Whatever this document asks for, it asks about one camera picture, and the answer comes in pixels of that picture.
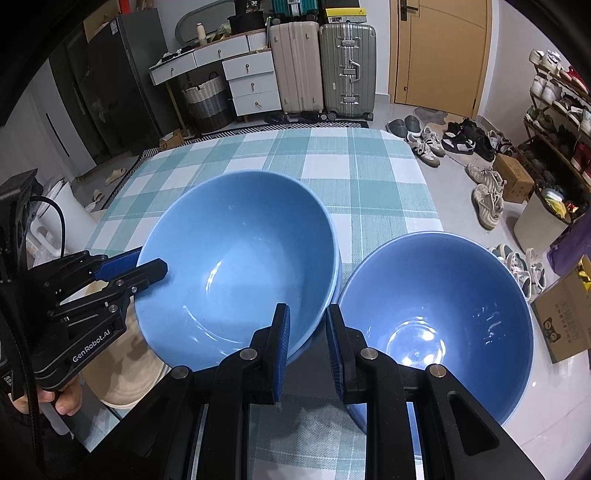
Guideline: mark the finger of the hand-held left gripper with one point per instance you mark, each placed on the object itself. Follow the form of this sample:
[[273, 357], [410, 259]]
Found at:
[[117, 265], [147, 272]]

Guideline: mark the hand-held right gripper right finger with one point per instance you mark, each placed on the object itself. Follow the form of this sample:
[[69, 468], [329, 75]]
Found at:
[[333, 360]]

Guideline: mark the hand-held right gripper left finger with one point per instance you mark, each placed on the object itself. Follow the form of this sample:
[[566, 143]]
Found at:
[[282, 360]]

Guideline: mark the person's left hand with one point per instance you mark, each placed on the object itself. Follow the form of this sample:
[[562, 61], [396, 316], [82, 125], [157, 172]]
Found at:
[[69, 401]]

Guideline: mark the beige slipper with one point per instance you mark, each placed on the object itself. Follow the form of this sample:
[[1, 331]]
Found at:
[[98, 196], [115, 176]]

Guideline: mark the white electric kettle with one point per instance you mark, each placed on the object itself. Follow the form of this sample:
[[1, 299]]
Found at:
[[74, 207]]

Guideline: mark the small labelled cardboard box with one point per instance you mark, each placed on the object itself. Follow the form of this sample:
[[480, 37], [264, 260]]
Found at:
[[173, 138]]

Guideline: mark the dark glass cabinet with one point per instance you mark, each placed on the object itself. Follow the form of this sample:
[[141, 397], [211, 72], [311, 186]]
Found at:
[[74, 101]]

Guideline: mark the woven laundry basket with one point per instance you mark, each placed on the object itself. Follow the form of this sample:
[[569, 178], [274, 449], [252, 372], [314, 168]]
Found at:
[[205, 104]]

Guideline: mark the teal checked tablecloth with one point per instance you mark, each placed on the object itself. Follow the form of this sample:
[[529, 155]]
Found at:
[[369, 184]]

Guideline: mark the black refrigerator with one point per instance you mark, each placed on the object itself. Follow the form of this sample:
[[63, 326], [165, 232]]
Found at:
[[134, 78]]

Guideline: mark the white drawer cabinet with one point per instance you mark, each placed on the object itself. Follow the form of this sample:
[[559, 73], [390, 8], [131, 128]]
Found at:
[[251, 85]]

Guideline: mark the striped rug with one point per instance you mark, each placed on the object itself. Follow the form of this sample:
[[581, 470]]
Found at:
[[323, 123]]

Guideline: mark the white vanity desk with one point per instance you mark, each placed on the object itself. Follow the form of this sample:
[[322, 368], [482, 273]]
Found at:
[[217, 53]]

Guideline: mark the printed cardboard box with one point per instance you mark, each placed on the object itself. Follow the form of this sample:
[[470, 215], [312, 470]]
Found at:
[[563, 318]]

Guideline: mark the loose sneakers and slippers group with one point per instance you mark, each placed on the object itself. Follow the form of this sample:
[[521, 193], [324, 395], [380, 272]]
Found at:
[[425, 143]]

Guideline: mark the white trash bin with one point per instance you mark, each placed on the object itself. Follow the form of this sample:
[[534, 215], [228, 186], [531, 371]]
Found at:
[[535, 226]]

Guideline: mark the cream bottle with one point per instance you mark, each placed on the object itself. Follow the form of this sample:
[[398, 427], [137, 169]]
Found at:
[[200, 33]]

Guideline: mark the beige suitcase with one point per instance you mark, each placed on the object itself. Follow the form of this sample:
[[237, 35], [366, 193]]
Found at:
[[295, 69]]

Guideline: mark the oval mirror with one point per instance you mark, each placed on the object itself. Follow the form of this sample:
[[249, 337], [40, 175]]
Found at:
[[189, 23]]

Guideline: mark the plain small cardboard box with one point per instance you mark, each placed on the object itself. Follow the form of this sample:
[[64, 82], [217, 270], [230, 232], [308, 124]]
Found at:
[[512, 177]]

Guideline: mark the purple bag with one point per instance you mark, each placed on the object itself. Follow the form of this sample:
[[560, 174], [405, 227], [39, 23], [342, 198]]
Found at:
[[572, 249]]

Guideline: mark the grey door mat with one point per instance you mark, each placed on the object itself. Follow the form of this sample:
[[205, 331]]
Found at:
[[429, 114]]

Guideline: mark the plain black bag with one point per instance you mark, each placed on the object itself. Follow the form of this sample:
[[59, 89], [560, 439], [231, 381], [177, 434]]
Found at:
[[249, 24]]

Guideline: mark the silver suitcase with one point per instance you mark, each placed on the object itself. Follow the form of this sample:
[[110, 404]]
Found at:
[[337, 69]]

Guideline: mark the printed black bag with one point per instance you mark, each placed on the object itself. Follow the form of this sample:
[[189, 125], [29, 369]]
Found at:
[[247, 5]]

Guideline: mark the teal suitcase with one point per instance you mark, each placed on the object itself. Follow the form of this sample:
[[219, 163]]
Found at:
[[295, 7]]

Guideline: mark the yellow and black box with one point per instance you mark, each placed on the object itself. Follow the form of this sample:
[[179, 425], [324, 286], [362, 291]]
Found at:
[[341, 14]]

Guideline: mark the wooden door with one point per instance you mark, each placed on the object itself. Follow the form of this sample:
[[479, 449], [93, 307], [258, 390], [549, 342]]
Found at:
[[443, 55]]

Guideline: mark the wooden shoe rack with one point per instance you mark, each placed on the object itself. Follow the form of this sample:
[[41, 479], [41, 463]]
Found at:
[[537, 87]]

